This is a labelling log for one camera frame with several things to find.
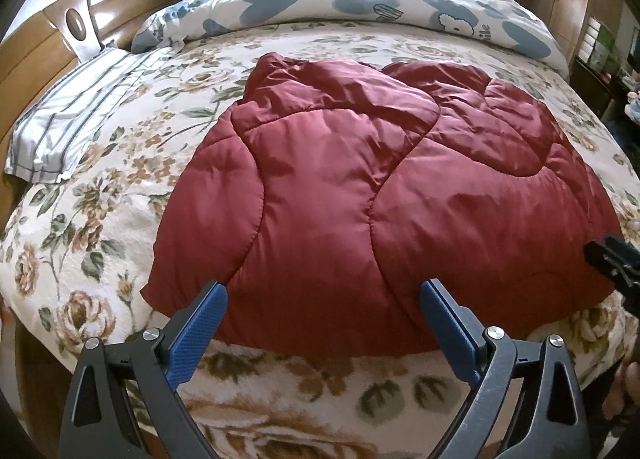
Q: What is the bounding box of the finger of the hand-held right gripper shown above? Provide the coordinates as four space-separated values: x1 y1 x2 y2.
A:
584 235 640 300

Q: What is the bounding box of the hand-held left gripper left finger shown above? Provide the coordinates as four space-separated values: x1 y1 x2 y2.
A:
57 280 228 459

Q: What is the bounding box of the wooden headboard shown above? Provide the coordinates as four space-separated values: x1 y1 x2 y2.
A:
0 0 185 220

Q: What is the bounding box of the floral bed blanket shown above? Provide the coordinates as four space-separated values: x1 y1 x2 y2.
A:
0 22 640 459

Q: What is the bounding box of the dark cluttered shelf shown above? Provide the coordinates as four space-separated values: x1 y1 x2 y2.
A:
570 14 640 140

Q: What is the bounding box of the dark red puffer jacket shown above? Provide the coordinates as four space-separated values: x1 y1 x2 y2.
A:
140 52 626 357

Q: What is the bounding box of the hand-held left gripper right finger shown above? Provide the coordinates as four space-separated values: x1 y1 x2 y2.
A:
419 279 593 459

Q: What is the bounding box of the striped pillow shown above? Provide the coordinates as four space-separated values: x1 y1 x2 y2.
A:
5 46 176 185

